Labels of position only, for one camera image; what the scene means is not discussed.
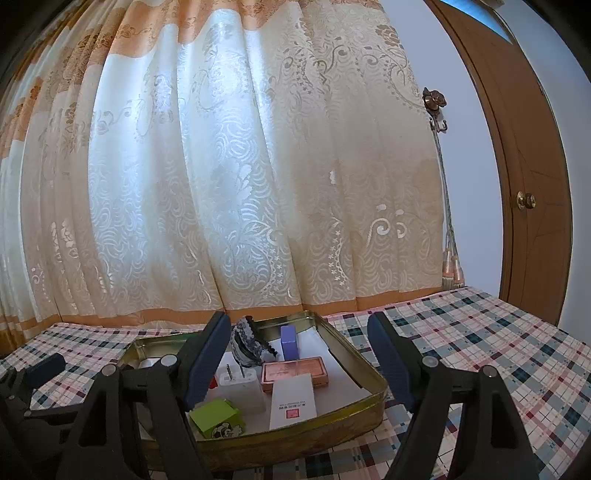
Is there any cream patterned curtain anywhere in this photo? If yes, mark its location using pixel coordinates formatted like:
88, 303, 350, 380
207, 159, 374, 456
0, 0, 446, 356

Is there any white plug charger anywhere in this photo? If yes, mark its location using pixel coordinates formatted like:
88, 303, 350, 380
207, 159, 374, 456
216, 353, 269, 415

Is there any green cartoon box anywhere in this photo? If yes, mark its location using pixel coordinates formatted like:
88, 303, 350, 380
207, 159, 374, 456
189, 398, 246, 440

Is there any plaid tablecloth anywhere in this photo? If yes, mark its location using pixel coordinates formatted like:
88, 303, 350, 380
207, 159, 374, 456
0, 285, 591, 480

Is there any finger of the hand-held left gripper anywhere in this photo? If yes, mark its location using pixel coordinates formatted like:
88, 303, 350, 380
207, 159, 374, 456
21, 353, 66, 391

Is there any brown wooden door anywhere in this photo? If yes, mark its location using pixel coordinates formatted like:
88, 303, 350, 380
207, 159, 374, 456
425, 0, 591, 342

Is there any purple block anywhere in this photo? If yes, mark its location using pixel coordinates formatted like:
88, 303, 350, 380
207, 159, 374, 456
280, 325, 299, 361

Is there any copper box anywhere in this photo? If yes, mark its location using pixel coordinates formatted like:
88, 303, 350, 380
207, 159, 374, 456
261, 355, 329, 394

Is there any tasselled curtain tieback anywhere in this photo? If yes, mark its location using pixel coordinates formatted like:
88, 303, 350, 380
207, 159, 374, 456
431, 129, 466, 291

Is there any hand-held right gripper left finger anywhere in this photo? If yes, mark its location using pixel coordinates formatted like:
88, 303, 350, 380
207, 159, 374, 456
55, 311, 232, 480

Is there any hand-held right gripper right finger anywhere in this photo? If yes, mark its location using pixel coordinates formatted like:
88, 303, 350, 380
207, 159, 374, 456
367, 311, 539, 480

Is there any gold metal tin tray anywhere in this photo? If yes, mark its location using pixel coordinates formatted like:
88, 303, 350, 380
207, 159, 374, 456
117, 310, 389, 472

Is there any black white hair clip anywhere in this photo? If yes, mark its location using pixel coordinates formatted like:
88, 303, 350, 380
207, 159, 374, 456
230, 316, 279, 368

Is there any white box with red label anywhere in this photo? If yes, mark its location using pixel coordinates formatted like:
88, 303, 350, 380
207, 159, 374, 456
269, 373, 319, 432

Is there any metal flower curtain hook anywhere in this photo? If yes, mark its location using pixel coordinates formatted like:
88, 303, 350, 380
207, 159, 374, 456
422, 88, 450, 134

